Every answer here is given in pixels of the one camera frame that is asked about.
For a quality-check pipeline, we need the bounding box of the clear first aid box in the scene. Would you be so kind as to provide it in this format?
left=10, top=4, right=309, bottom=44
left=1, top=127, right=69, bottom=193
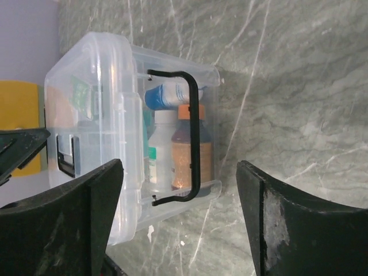
left=123, top=43, right=223, bottom=233

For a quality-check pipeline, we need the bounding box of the amber bottle orange cap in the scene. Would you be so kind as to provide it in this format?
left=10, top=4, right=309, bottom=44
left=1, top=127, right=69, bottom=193
left=171, top=104, right=213, bottom=197

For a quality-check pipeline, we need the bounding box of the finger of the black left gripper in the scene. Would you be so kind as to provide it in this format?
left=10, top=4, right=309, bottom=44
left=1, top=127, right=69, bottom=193
left=1, top=128, right=50, bottom=186

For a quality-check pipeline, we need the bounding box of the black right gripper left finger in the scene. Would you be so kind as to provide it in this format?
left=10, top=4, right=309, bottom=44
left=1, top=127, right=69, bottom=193
left=1, top=159, right=124, bottom=275

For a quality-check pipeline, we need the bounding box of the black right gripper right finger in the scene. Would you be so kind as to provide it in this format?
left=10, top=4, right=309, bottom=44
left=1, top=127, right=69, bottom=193
left=236, top=160, right=367, bottom=275

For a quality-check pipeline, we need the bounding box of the small green box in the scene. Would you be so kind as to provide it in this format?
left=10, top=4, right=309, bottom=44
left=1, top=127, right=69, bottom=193
left=70, top=75, right=98, bottom=120

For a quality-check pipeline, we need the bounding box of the clear lid with black handle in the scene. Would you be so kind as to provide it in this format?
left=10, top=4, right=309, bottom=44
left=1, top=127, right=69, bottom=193
left=44, top=32, right=143, bottom=245

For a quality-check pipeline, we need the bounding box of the cream cylinder with orange face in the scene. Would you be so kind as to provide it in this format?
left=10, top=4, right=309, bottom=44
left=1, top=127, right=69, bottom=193
left=1, top=80, right=47, bottom=182

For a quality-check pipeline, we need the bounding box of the white bottle green label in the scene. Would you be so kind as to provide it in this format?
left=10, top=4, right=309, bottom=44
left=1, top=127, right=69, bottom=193
left=148, top=110, right=177, bottom=193

